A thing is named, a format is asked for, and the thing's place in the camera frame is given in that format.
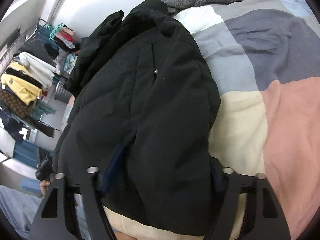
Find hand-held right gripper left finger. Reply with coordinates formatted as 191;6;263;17
27;146;124;240

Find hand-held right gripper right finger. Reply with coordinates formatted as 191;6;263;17
204;156;292;240

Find black puffer jacket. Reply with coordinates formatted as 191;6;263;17
51;0;222;237

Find rack of hanging clothes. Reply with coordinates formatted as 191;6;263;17
0;89;60;138

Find metal clothes rack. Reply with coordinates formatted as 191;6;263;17
0;17;63;65

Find hanging red and pink clothes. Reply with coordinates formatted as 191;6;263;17
54;26;75;52

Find person's left hand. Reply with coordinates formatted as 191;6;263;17
40;179;52;197

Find teal curtain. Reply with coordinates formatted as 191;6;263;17
12;140;54;168

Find person's grey trousers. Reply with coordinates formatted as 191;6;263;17
0;179;90;240

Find teal scarf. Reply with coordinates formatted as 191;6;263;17
32;102;57;117

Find silver suitcase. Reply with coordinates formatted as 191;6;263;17
54;82;73;103

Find yellow fleece garment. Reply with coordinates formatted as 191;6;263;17
1;72;43;105

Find patchwork bed blanket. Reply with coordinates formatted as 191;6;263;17
61;0;320;240

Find black hanging garment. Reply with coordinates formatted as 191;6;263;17
6;67;48;90

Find white hanging garment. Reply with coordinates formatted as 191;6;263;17
19;52;57;85

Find dark grey hoodie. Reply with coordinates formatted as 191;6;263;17
19;40;54;60

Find teal clip hanger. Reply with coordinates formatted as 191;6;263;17
45;24;63;39

